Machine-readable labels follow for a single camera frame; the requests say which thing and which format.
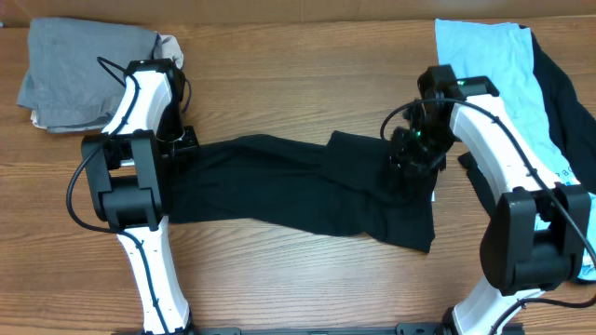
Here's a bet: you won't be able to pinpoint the black t-shirt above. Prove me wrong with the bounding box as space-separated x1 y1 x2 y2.
169 131 437 252

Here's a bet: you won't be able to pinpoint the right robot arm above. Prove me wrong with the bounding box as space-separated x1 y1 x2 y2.
389 65 595 335

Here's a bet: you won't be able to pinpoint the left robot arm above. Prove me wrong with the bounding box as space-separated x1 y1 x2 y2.
74 59 198 334

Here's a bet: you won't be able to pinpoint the folded beige garment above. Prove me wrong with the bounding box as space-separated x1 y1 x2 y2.
18 32 183 132

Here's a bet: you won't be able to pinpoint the light blue t-shirt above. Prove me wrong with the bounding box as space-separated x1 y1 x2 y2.
434 18 596 283

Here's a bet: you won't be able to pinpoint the folded grey shorts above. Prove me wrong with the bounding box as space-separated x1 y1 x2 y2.
17 18 161 133

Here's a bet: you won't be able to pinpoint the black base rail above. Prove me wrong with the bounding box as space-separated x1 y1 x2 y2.
189 322 455 335

